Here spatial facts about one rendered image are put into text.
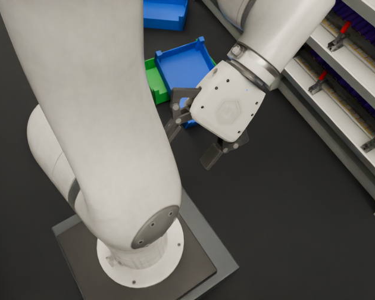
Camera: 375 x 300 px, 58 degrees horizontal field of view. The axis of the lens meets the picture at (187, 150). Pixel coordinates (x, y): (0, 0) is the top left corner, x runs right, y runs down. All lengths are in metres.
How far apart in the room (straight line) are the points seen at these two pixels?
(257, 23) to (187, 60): 0.89
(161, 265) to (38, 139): 0.42
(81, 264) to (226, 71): 0.51
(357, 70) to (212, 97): 0.67
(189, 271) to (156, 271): 0.07
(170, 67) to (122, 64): 1.12
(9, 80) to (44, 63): 1.39
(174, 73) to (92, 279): 0.86
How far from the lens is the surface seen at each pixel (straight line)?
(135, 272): 0.76
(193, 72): 1.38
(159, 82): 1.46
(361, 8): 1.04
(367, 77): 1.10
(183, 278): 0.76
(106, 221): 0.36
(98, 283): 0.78
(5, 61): 1.75
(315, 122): 1.36
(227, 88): 0.51
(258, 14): 0.54
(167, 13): 1.81
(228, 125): 0.54
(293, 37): 0.53
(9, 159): 1.38
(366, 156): 1.18
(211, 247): 0.80
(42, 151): 0.43
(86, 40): 0.24
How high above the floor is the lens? 1.05
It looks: 57 degrees down
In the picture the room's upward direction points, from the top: straight up
